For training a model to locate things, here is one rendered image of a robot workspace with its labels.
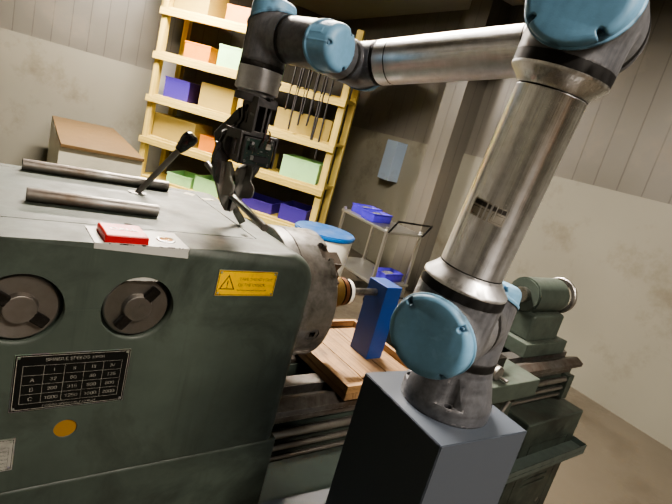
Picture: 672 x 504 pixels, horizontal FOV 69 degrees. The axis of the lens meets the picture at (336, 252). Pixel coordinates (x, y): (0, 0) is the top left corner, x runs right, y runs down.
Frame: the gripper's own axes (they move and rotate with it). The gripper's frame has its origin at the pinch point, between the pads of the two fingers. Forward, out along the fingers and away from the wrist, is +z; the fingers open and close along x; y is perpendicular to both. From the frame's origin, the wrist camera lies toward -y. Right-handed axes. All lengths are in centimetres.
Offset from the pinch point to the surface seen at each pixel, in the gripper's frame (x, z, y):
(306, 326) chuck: 22.8, 24.3, 3.4
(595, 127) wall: 375, -76, -138
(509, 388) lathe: 89, 39, 18
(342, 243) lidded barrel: 214, 68, -222
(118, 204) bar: -17.9, 3.3, -3.0
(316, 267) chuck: 24.3, 11.9, -0.5
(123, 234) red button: -20.6, 3.8, 12.7
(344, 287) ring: 41.2, 19.9, -8.8
